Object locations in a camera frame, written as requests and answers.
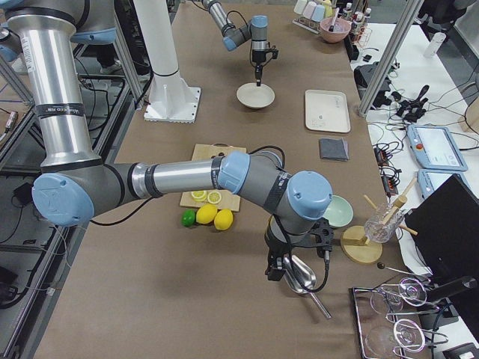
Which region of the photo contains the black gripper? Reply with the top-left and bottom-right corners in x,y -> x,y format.
265,216 -> 308,281
251,40 -> 266,87

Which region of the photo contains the green lime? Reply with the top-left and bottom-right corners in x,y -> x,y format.
181,209 -> 196,227

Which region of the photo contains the white bottle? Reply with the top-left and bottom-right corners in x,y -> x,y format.
423,32 -> 447,58

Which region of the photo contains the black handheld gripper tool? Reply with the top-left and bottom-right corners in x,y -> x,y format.
396,85 -> 430,123

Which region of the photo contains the aluminium frame post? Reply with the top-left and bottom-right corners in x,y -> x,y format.
358,0 -> 424,117

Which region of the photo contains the blue cup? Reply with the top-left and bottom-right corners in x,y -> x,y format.
311,4 -> 325,22

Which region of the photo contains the black wire glass rack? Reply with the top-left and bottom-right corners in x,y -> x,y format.
350,277 -> 448,358

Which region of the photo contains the metal scoop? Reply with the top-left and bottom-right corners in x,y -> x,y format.
283,254 -> 332,319

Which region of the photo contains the wooden cup tree stand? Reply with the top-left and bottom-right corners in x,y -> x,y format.
341,177 -> 418,264

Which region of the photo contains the yellow lemon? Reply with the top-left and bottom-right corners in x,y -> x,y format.
195,203 -> 218,224
214,209 -> 234,231

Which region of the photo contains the pink bowl with ice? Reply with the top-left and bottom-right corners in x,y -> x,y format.
320,17 -> 351,43

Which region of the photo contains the metal black-tipped muddler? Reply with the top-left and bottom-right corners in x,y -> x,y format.
329,7 -> 340,32

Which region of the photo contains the pink cup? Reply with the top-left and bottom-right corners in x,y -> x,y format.
302,1 -> 317,19

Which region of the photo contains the yellow cup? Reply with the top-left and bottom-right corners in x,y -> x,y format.
323,0 -> 334,18

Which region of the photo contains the white cup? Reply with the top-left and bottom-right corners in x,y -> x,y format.
293,0 -> 308,15

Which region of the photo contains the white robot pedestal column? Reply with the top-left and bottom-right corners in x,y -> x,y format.
134,0 -> 201,123

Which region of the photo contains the wooden cutting board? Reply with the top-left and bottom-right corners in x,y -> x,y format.
179,143 -> 248,213

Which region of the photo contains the lemon half slice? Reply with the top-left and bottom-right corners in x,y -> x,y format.
207,191 -> 222,205
191,190 -> 207,202

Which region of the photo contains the clear glass cup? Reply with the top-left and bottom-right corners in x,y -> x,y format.
364,203 -> 404,243

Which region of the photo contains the mint green bowl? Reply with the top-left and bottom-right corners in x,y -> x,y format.
323,195 -> 353,228

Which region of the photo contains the teach pendant tablet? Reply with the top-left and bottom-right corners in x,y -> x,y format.
406,125 -> 469,171
417,169 -> 469,199

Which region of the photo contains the grey folded cloth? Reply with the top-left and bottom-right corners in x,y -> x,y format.
319,138 -> 349,162

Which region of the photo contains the white cup rack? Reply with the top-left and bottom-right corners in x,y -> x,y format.
293,17 -> 320,34

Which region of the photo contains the cream rabbit tray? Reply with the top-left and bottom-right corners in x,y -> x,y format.
305,90 -> 351,133

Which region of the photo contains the black monitor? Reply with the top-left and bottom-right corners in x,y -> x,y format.
406,174 -> 478,284

